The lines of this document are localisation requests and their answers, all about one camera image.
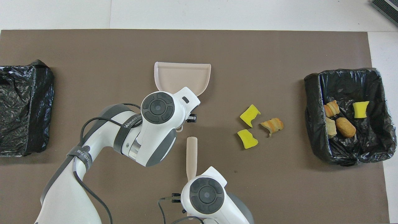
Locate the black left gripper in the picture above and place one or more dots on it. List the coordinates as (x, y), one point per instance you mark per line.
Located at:
(192, 109)

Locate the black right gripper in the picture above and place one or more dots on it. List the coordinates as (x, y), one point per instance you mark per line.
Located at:
(177, 198)

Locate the beige brush with black bristles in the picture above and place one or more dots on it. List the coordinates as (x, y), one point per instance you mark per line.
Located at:
(191, 155)

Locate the beige plastic dustpan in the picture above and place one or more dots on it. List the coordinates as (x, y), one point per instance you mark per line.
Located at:
(183, 77)

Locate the yellow sponge piece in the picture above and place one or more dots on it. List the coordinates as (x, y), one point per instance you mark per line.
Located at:
(247, 139)
(360, 109)
(249, 114)

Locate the orange striped croissant piece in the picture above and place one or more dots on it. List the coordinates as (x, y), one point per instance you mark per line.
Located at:
(273, 125)

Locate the pale yellow bread piece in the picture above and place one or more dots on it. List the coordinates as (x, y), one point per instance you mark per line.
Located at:
(330, 128)

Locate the orange striped bread slice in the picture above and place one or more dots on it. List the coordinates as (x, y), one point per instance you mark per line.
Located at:
(331, 109)

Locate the brown bread roll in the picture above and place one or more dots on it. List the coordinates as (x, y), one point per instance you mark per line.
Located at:
(345, 127)

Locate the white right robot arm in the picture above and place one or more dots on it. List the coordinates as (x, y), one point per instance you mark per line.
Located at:
(205, 196)

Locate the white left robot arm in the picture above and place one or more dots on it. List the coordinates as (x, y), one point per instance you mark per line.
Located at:
(155, 133)

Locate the black bag lined bin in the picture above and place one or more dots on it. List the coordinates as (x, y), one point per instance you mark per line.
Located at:
(351, 84)
(25, 109)

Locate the brown table mat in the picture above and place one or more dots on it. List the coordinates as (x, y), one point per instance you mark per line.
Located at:
(279, 193)

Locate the dark grey ribbed panel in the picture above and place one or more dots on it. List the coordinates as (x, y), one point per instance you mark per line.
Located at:
(387, 9)

